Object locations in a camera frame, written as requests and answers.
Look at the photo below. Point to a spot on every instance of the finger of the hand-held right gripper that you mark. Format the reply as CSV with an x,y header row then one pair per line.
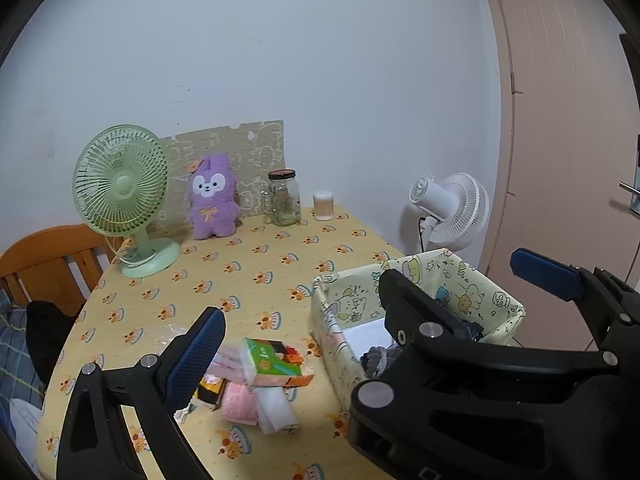
x,y
545,272
410,310

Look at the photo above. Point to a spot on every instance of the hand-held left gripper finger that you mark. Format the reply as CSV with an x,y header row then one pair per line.
x,y
200,355

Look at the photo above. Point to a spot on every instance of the clear pink packet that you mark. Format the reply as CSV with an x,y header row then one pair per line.
x,y
230,362

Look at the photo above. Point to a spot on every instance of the black yellow packet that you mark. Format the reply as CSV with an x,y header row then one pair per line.
x,y
210,390

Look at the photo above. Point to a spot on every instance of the cartoon-print storage box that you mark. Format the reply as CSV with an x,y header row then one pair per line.
x,y
350,300

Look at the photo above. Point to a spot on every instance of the pink towel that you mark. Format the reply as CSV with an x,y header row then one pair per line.
x,y
237,405

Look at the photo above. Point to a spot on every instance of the green orange tissue pack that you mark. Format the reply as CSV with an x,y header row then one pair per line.
x,y
270,360

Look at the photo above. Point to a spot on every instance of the white cloth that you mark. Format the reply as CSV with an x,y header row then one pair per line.
x,y
275,410
25,435

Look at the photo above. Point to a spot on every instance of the grey knitted item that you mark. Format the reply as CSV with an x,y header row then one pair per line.
x,y
380,360

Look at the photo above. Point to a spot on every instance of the yellow printed tablecloth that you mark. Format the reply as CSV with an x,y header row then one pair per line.
x,y
225,270

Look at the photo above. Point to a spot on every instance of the white standing fan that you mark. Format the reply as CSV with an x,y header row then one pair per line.
x,y
450,210

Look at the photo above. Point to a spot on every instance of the cotton swab container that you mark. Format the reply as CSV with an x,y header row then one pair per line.
x,y
323,207

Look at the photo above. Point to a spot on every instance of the purple plush toy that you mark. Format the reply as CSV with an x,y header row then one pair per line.
x,y
212,210

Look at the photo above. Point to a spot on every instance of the black cloth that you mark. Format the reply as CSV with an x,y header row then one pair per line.
x,y
50,335

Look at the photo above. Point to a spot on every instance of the beige door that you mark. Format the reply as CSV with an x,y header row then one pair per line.
x,y
560,110

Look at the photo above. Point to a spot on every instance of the glass jar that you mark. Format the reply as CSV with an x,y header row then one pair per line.
x,y
285,200

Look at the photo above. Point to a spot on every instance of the blue plaid blanket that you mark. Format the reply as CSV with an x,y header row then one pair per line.
x,y
15,360

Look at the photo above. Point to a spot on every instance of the wooden chair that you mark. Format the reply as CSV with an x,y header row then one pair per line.
x,y
45,250

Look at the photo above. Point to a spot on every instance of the green desk fan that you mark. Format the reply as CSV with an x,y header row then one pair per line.
x,y
120,185

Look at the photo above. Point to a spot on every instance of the cartoon-print paper sheet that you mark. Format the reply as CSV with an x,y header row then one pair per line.
x,y
250,150

